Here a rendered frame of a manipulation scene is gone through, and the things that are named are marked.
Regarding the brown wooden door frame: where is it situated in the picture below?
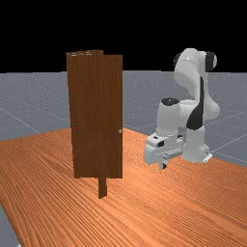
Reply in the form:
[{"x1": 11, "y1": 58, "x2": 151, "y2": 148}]
[{"x1": 65, "y1": 48, "x2": 124, "y2": 200}]

